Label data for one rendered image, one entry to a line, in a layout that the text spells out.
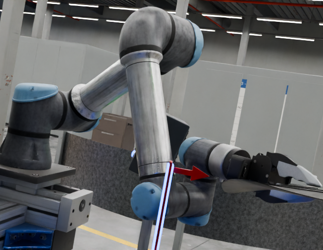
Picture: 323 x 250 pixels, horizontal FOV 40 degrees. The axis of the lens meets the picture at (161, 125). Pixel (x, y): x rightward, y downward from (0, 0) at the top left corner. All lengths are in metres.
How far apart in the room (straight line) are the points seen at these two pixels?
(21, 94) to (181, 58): 0.45
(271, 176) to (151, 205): 0.24
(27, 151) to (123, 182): 1.58
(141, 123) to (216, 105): 6.28
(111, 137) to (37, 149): 6.39
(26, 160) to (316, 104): 5.87
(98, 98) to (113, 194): 1.63
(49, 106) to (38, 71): 10.01
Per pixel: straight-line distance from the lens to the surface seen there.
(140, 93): 0.94
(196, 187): 0.99
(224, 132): 7.13
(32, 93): 1.25
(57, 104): 1.28
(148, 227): 1.26
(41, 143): 1.27
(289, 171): 0.84
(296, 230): 2.80
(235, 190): 0.82
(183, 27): 1.08
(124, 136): 7.53
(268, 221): 2.71
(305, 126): 6.83
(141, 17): 1.01
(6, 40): 7.43
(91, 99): 1.27
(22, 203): 1.26
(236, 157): 0.81
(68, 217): 1.20
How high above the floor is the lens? 1.28
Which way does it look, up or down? 3 degrees down
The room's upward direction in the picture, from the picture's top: 10 degrees clockwise
